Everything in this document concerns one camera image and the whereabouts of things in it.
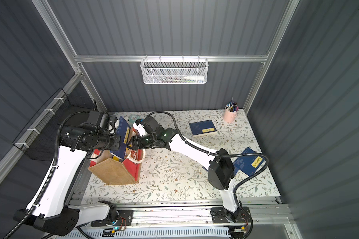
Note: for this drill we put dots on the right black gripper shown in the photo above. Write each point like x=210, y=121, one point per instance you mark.
x=134, y=142

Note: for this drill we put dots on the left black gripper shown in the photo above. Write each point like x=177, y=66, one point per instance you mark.
x=116, y=142

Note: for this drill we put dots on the blue book yellow label back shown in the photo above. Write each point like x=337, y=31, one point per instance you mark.
x=123, y=131

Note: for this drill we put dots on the jute canvas bag red trim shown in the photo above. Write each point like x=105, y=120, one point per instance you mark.
x=113, y=171

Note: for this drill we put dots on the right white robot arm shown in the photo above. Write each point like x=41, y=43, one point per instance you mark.
x=218, y=164

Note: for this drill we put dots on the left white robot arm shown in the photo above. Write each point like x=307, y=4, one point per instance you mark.
x=47, y=210

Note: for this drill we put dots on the mint green small box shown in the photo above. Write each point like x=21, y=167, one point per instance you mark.
x=132, y=119

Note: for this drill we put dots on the blue book middle right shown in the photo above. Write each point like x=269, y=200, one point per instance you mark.
x=202, y=127

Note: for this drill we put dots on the white marker in basket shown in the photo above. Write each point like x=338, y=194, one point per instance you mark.
x=193, y=78

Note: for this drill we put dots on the pink pen cup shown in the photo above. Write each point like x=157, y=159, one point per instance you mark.
x=230, y=111

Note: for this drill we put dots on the blue book front right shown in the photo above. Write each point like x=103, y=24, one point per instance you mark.
x=247, y=164

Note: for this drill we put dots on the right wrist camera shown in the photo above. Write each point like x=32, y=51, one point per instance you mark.
x=139, y=128

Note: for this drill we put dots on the white wire wall basket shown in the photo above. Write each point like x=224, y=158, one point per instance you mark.
x=169, y=70

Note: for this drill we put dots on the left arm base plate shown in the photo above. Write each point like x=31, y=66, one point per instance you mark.
x=118, y=218

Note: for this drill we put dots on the black wire side basket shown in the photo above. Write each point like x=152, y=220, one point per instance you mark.
x=37, y=138

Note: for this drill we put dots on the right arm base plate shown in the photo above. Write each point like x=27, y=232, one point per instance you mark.
x=221, y=215

